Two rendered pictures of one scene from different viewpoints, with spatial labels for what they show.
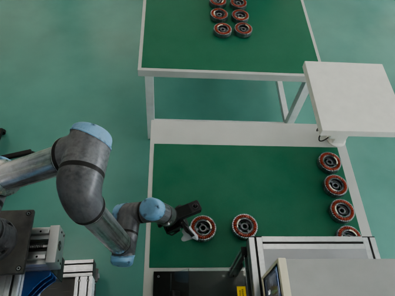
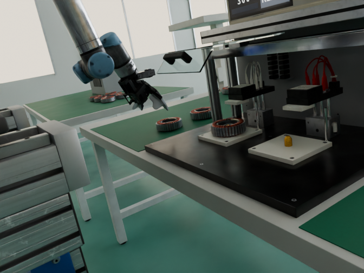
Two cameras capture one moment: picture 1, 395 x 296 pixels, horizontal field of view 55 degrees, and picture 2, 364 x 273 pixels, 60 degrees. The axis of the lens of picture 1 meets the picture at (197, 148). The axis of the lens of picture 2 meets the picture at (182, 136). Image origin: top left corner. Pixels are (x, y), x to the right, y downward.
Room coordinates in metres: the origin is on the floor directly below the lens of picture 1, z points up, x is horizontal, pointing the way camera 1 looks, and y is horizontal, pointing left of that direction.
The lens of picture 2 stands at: (-0.62, 0.35, 1.08)
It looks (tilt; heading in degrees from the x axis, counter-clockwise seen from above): 16 degrees down; 339
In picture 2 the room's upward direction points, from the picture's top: 10 degrees counter-clockwise
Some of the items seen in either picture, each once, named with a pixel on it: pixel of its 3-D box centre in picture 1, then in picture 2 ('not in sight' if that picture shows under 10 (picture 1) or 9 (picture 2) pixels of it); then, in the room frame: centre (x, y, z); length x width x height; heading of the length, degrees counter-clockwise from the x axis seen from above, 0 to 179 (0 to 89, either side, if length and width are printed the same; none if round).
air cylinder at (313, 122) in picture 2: not in sight; (322, 124); (0.03, -0.32, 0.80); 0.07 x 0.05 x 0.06; 9
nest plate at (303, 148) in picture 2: not in sight; (288, 147); (0.01, -0.18, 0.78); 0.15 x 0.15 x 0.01; 9
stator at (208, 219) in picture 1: (203, 228); (169, 124); (0.62, -0.07, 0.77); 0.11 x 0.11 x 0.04
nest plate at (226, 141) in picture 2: not in sight; (229, 134); (0.25, -0.14, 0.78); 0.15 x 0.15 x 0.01; 9
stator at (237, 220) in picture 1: (244, 226); (202, 113); (0.65, -0.25, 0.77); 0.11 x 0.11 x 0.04
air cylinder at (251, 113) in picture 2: not in sight; (260, 116); (0.27, -0.29, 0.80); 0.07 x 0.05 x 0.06; 9
